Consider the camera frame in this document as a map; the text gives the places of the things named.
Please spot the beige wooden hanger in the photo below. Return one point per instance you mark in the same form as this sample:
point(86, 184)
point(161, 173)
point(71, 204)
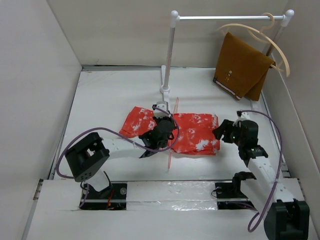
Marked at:
point(259, 36)

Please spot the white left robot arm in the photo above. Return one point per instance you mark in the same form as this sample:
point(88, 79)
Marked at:
point(87, 156)

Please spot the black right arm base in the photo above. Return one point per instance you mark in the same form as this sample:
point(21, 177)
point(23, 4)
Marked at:
point(229, 195)

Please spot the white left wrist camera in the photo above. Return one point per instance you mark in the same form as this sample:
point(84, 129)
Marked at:
point(160, 109)

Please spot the pink wire hanger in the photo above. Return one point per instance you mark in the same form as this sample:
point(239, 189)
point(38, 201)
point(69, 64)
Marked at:
point(175, 110)

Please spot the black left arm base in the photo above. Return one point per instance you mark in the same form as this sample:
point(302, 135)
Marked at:
point(112, 198)

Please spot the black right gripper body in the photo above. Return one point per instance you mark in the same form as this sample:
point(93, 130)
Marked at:
point(232, 134)

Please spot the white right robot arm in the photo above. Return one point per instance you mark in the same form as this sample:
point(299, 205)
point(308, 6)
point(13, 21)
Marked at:
point(283, 216)

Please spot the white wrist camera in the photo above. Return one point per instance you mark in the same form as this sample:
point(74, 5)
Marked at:
point(242, 115)
point(160, 109)

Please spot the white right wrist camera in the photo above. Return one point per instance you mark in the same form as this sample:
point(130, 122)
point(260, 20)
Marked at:
point(242, 115)

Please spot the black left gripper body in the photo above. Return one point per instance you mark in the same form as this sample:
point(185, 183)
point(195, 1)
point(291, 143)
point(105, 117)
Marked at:
point(157, 120)

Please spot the brown folded trousers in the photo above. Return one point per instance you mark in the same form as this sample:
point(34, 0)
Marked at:
point(241, 70)

